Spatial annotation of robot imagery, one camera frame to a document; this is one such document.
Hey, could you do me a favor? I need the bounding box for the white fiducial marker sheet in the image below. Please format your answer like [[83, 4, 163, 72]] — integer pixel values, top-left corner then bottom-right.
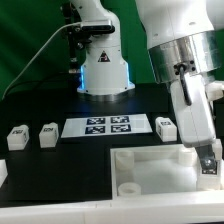
[[62, 114, 152, 138]]

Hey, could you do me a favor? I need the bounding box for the white cable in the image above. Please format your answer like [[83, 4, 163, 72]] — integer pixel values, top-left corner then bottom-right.
[[0, 22, 81, 101]]

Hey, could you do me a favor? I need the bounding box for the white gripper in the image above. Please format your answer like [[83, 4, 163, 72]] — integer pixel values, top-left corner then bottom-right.
[[170, 74, 216, 170]]

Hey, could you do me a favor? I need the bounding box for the white square tabletop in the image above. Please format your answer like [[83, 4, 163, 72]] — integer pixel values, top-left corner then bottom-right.
[[109, 142, 224, 201]]

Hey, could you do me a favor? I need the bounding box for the white obstacle bar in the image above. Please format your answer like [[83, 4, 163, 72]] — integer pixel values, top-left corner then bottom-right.
[[0, 160, 8, 188], [0, 191, 224, 224]]

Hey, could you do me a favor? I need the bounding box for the white left obstacle bar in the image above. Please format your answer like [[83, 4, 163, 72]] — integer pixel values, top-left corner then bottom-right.
[[0, 160, 8, 188]]

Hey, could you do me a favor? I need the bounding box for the white front obstacle bar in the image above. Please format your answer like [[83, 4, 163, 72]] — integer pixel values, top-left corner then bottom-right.
[[0, 191, 224, 224]]

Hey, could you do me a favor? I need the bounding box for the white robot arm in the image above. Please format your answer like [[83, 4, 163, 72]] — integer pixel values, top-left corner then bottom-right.
[[70, 0, 224, 171]]

